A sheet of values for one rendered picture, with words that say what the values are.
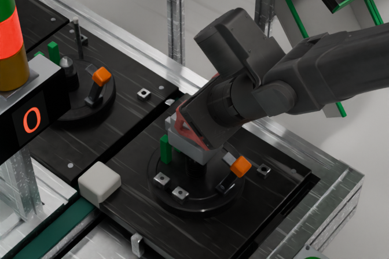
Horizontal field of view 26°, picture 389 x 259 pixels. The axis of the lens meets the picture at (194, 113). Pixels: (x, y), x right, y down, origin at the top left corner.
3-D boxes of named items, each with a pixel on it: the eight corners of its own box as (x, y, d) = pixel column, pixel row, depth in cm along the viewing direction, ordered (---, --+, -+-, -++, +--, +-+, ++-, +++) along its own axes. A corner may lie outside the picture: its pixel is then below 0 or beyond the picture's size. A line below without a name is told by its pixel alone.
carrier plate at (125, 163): (311, 178, 124) (312, 169, 122) (207, 290, 112) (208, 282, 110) (186, 99, 134) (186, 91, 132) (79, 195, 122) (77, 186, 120)
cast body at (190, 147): (223, 147, 116) (224, 113, 110) (203, 166, 113) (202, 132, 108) (178, 118, 119) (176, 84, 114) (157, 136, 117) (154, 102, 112)
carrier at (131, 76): (179, 95, 134) (178, 39, 125) (72, 189, 122) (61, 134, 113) (72, 28, 145) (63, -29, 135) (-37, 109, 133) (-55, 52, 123)
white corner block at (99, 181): (123, 191, 122) (121, 175, 119) (101, 211, 120) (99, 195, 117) (100, 175, 124) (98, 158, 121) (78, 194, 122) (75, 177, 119)
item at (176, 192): (189, 199, 116) (189, 192, 115) (182, 206, 116) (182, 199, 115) (178, 191, 117) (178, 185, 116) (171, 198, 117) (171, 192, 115)
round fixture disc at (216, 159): (264, 173, 122) (265, 165, 120) (202, 236, 115) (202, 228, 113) (190, 125, 128) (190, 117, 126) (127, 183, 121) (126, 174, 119)
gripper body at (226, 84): (177, 110, 103) (207, 98, 97) (230, 65, 108) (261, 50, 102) (208, 152, 104) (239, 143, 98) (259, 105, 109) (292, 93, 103)
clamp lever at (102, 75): (102, 97, 128) (112, 74, 121) (93, 105, 127) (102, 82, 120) (85, 81, 128) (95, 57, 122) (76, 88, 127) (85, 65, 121)
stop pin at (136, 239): (145, 252, 118) (143, 237, 115) (139, 258, 118) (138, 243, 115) (138, 247, 119) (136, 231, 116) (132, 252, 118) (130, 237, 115)
